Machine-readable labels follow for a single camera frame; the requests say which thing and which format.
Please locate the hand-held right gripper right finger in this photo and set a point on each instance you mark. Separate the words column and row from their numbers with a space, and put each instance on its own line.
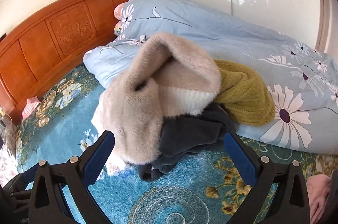
column 241, row 158

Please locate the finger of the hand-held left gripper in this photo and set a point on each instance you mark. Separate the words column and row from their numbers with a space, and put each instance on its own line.
column 19, row 193

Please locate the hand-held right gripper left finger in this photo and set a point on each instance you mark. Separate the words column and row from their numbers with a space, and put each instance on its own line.
column 97, row 158

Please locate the beige fluffy sweater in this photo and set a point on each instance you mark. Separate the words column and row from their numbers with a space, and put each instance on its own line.
column 137, row 121

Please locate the pale floral cloth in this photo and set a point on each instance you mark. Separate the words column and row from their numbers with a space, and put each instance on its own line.
column 8, row 139

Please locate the dark grey fleece garment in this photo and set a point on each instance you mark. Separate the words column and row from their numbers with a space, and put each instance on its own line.
column 184, row 139

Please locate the mustard yellow knit sweater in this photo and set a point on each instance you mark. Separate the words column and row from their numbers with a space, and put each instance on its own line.
column 243, row 91

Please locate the white fluffy garment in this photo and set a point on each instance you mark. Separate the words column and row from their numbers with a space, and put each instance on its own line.
column 184, row 101

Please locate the teal floral bed blanket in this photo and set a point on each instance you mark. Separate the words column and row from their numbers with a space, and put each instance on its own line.
column 171, row 200

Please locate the pink checked cloth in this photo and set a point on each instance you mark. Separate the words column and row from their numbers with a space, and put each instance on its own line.
column 29, row 107

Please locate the pink fluffy garment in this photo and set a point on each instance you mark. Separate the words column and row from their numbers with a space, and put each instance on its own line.
column 318, row 195

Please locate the dark grey cloth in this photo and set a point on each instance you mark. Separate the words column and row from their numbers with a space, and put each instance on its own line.
column 333, row 187

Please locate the light blue floral quilt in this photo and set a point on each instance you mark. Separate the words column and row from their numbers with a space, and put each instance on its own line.
column 211, row 28

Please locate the carved wooden headboard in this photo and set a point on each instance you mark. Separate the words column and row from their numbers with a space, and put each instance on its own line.
column 66, row 25

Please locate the pink floral pillow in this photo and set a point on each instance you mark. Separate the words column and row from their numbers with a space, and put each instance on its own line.
column 118, row 11

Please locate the small black headboard fitting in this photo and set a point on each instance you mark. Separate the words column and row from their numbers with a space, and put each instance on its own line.
column 2, row 36

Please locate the pale door frame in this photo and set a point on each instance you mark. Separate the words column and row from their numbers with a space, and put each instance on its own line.
column 326, row 15

